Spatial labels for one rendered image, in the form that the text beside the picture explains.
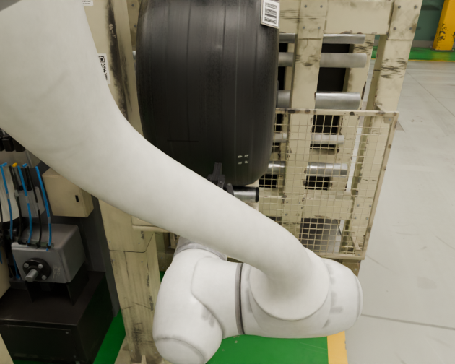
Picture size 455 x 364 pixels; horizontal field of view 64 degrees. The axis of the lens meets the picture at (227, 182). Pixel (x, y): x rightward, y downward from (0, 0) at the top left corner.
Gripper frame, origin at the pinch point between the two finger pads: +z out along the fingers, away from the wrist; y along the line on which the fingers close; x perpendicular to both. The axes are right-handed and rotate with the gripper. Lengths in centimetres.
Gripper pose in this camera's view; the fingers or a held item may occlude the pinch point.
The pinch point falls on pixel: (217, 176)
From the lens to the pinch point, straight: 80.9
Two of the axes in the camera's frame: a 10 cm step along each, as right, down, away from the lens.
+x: 0.1, 8.1, 5.9
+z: 0.9, -5.9, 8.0
